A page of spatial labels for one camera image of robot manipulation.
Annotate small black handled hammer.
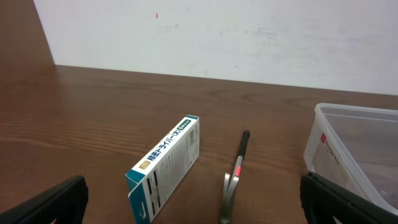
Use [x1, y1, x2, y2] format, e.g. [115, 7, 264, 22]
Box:
[219, 130, 250, 224]

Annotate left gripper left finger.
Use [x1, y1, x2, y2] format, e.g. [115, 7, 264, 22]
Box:
[1, 175, 89, 224]

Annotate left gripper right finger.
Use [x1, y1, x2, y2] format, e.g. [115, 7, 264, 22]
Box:
[300, 172, 397, 224]

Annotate clear plastic storage container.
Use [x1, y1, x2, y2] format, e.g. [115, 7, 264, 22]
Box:
[303, 103, 397, 214]

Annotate blue white screwdriver box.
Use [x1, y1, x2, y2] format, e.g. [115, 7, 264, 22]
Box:
[126, 115, 200, 224]

